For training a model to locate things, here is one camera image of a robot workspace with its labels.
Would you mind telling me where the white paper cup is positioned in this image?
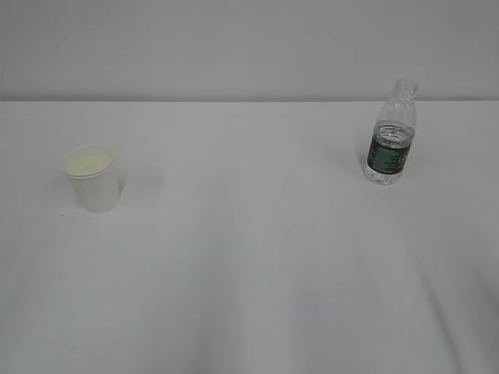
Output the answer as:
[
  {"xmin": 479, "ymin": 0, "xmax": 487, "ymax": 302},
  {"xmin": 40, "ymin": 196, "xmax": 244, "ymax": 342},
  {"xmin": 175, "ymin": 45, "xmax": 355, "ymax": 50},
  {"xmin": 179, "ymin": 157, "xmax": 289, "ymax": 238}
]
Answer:
[{"xmin": 61, "ymin": 145, "xmax": 120, "ymax": 213}]

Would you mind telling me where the clear water bottle green label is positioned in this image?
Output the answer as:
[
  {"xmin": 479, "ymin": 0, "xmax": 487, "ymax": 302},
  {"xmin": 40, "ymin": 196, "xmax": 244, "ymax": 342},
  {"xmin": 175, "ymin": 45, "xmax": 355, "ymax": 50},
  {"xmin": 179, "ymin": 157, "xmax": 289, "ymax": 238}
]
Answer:
[{"xmin": 363, "ymin": 79, "xmax": 418, "ymax": 185}]

